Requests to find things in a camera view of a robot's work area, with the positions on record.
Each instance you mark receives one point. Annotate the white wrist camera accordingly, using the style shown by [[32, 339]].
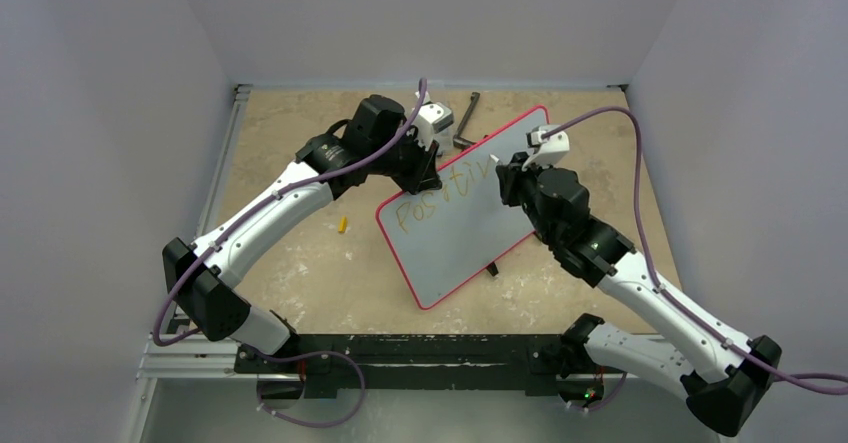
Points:
[[546, 147], [434, 122]]

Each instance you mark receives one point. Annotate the black whiteboard stand clip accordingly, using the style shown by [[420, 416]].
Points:
[[491, 270]]

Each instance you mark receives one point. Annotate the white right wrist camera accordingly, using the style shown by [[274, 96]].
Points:
[[546, 147]]

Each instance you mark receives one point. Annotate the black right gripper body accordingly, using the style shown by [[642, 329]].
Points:
[[515, 179]]

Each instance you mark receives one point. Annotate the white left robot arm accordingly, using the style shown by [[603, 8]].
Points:
[[201, 277]]

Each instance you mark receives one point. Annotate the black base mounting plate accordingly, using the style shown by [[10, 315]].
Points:
[[321, 365]]

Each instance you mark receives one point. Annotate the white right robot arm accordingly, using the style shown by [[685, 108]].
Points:
[[719, 372]]

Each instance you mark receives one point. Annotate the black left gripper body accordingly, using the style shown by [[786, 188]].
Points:
[[407, 154]]

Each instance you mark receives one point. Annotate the red framed whiteboard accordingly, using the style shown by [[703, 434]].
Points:
[[441, 239]]

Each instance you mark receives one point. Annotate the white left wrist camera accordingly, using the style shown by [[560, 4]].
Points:
[[434, 122]]

